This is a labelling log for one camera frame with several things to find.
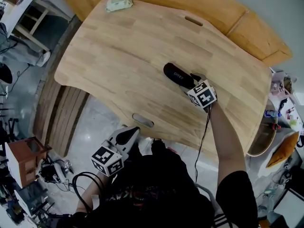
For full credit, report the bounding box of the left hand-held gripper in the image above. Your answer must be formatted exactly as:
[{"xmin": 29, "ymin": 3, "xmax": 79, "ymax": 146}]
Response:
[{"xmin": 91, "ymin": 126, "xmax": 141, "ymax": 177}]

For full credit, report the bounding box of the person's left forearm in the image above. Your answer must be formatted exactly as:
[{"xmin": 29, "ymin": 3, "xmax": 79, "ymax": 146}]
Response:
[{"xmin": 76, "ymin": 174, "xmax": 114, "ymax": 213}]

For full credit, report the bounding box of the round wooden stool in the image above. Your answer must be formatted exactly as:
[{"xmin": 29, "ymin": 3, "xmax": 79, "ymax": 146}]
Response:
[{"xmin": 247, "ymin": 98, "xmax": 278, "ymax": 156}]

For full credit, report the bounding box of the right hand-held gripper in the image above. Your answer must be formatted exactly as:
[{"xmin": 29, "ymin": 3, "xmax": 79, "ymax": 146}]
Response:
[{"xmin": 179, "ymin": 72, "xmax": 218, "ymax": 112}]

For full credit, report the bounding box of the thin black cable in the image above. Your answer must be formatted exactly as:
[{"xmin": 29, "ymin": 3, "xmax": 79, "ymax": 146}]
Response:
[{"xmin": 194, "ymin": 104, "xmax": 212, "ymax": 182}]

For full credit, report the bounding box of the white table with wooden legs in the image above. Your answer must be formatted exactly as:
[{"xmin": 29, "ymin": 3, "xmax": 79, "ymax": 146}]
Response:
[{"xmin": 0, "ymin": 0, "xmax": 72, "ymax": 53}]

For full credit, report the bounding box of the pale green wipes packet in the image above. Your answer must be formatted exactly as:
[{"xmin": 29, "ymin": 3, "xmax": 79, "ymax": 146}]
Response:
[{"xmin": 105, "ymin": 0, "xmax": 133, "ymax": 13}]

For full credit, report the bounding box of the orange cushion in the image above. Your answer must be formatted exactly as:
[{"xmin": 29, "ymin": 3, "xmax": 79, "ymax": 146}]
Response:
[{"xmin": 266, "ymin": 132, "xmax": 300, "ymax": 168}]

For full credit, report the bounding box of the thick black cable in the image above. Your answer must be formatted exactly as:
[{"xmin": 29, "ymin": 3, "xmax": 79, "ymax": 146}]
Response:
[{"xmin": 71, "ymin": 171, "xmax": 105, "ymax": 213}]

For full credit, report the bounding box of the person's right forearm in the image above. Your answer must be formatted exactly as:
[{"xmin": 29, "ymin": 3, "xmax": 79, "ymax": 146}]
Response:
[{"xmin": 209, "ymin": 102, "xmax": 247, "ymax": 182}]

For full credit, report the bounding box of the blue label water bottle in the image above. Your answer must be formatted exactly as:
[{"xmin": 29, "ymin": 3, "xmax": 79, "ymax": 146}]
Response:
[{"xmin": 264, "ymin": 109, "xmax": 282, "ymax": 118}]

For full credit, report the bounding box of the stack of wooden planks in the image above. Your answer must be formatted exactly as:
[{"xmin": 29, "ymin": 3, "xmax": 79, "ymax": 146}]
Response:
[{"xmin": 33, "ymin": 79, "xmax": 90, "ymax": 158}]

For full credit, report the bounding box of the small brown wooden cabinet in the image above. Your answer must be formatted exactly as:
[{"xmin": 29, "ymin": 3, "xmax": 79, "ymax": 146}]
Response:
[{"xmin": 4, "ymin": 136, "xmax": 52, "ymax": 189}]

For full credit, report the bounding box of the person's black printed t-shirt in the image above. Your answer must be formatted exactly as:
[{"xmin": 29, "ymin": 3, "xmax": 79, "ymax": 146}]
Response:
[{"xmin": 47, "ymin": 138, "xmax": 259, "ymax": 228}]

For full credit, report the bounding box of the black glasses case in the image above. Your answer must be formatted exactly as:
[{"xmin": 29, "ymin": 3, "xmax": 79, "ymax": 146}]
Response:
[{"xmin": 162, "ymin": 62, "xmax": 195, "ymax": 90}]

